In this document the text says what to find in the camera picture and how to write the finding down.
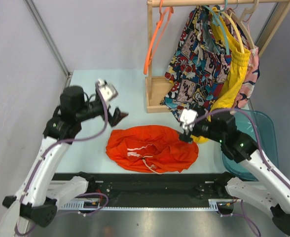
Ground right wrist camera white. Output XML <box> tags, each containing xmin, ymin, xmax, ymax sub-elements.
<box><xmin>179</xmin><ymin>109</ymin><xmax>198</xmax><ymax>131</ymax></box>

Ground teal plastic basket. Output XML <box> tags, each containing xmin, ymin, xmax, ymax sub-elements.
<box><xmin>222</xmin><ymin>110</ymin><xmax>279</xmax><ymax>181</ymax></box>

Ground yellow plastic hanger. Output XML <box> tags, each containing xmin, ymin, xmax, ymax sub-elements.
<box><xmin>218</xmin><ymin>11</ymin><xmax>245</xmax><ymax>53</ymax></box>

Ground aluminium frame rail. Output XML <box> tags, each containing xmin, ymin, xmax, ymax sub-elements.
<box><xmin>21</xmin><ymin>180</ymin><xmax>290</xmax><ymax>200</ymax></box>

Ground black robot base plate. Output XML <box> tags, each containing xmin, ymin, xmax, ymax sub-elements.
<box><xmin>51</xmin><ymin>172</ymin><xmax>244</xmax><ymax>214</ymax></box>

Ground wooden clothes rack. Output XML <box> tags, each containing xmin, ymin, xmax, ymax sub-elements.
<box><xmin>144</xmin><ymin>0</ymin><xmax>290</xmax><ymax>113</ymax></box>

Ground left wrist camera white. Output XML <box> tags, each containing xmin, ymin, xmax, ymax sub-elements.
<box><xmin>96</xmin><ymin>79</ymin><xmax>118</xmax><ymax>103</ymax></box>

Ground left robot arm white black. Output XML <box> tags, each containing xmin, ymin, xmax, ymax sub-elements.
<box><xmin>0</xmin><ymin>80</ymin><xmax>127</xmax><ymax>237</ymax></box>

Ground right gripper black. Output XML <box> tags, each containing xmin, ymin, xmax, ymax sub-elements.
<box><xmin>177</xmin><ymin>103</ymin><xmax>223</xmax><ymax>143</ymax></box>

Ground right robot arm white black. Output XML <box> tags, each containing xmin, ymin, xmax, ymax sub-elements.
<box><xmin>179</xmin><ymin>109</ymin><xmax>290</xmax><ymax>236</ymax></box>

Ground yellow shorts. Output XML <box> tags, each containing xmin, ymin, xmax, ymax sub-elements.
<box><xmin>191</xmin><ymin>6</ymin><xmax>253</xmax><ymax>144</ymax></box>

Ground purple cable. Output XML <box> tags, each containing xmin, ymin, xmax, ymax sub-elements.
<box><xmin>194</xmin><ymin>108</ymin><xmax>290</xmax><ymax>237</ymax></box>
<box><xmin>14</xmin><ymin>83</ymin><xmax>109</xmax><ymax>235</ymax></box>

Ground comic print shorts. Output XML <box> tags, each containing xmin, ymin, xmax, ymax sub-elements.
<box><xmin>161</xmin><ymin>6</ymin><xmax>231</xmax><ymax>119</ymax></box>

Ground aluminium corner post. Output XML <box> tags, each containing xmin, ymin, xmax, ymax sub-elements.
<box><xmin>23</xmin><ymin>0</ymin><xmax>73</xmax><ymax>89</ymax></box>

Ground beige plastic hanger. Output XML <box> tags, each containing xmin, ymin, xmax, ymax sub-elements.
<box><xmin>227</xmin><ymin>0</ymin><xmax>259</xmax><ymax>49</ymax></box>

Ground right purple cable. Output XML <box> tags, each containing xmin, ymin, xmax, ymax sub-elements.
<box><xmin>194</xmin><ymin>108</ymin><xmax>290</xmax><ymax>237</ymax></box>

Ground white cable duct strip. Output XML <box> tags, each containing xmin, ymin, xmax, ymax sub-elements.
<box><xmin>60</xmin><ymin>199</ymin><xmax>218</xmax><ymax>211</ymax></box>

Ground orange shorts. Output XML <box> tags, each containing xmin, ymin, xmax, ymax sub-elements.
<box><xmin>106</xmin><ymin>125</ymin><xmax>199</xmax><ymax>174</ymax></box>

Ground teal plastic hanger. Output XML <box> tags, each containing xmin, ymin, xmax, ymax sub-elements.
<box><xmin>203</xmin><ymin>0</ymin><xmax>230</xmax><ymax>56</ymax></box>

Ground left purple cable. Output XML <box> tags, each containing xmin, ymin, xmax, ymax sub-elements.
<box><xmin>14</xmin><ymin>83</ymin><xmax>109</xmax><ymax>235</ymax></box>

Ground pink patterned shorts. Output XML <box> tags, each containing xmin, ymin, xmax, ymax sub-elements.
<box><xmin>231</xmin><ymin>7</ymin><xmax>261</xmax><ymax>109</ymax></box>

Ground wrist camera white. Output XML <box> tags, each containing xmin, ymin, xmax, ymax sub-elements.
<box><xmin>96</xmin><ymin>79</ymin><xmax>118</xmax><ymax>103</ymax></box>
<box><xmin>179</xmin><ymin>109</ymin><xmax>198</xmax><ymax>131</ymax></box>

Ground orange plastic hanger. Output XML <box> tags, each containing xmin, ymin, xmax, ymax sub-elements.
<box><xmin>143</xmin><ymin>0</ymin><xmax>174</xmax><ymax>75</ymax></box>

